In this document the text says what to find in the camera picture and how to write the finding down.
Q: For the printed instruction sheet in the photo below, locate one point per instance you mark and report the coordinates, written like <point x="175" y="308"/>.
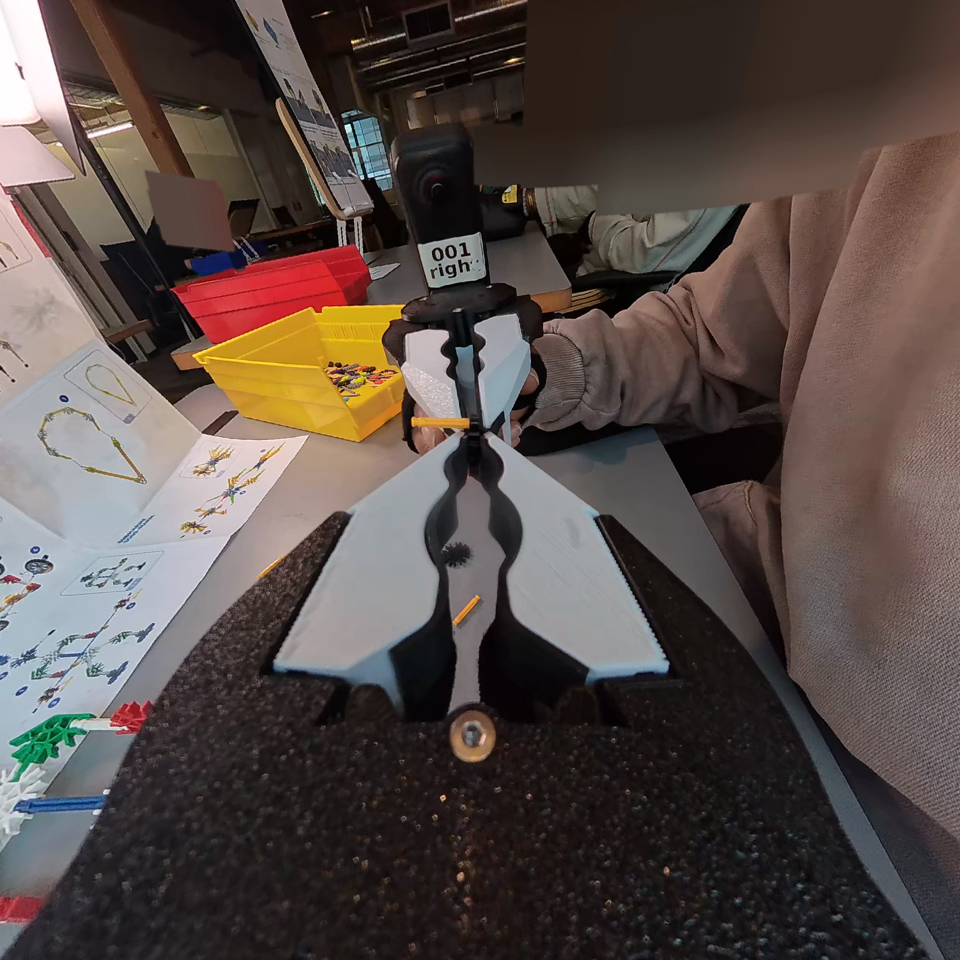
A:
<point x="75" y="525"/>

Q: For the colourful toy rod model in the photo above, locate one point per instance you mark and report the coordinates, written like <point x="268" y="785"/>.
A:
<point x="45" y="739"/>

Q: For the pile of colourful toy pieces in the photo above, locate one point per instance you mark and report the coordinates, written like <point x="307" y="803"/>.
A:
<point x="360" y="379"/>

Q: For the grey table with wooden edge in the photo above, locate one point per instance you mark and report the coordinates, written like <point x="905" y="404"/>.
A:
<point x="525" y="262"/>

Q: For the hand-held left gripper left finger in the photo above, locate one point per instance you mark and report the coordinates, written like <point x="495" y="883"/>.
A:
<point x="360" y="592"/>

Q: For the person's beige shirt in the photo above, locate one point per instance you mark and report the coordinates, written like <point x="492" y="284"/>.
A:
<point x="862" y="525"/>

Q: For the person's right forearm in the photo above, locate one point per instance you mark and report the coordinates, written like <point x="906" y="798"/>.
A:
<point x="675" y="352"/>

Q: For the printed display poster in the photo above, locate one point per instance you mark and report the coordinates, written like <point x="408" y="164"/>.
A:
<point x="300" y="75"/>

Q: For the person's right hand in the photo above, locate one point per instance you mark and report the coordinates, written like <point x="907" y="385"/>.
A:
<point x="431" y="444"/>

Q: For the yellow plastic bin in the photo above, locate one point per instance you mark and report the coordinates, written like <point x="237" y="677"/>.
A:
<point x="277" y="390"/>

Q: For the short orange toy rod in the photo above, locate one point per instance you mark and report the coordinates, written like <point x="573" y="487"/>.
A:
<point x="270" y="568"/>
<point x="439" y="422"/>
<point x="466" y="610"/>

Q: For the black snowflake connector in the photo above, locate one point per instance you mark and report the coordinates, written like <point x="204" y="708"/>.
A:
<point x="474" y="450"/>
<point x="456" y="553"/>

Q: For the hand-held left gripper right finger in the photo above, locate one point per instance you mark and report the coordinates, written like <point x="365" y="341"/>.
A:
<point x="585" y="592"/>

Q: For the red plastic bin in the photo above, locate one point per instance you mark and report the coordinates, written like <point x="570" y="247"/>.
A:
<point x="262" y="300"/>

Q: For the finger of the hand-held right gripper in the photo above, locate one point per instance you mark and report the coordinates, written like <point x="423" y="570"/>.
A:
<point x="506" y="360"/>
<point x="427" y="367"/>

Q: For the grey desk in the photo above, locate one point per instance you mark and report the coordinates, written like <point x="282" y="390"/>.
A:
<point x="337" y="480"/>

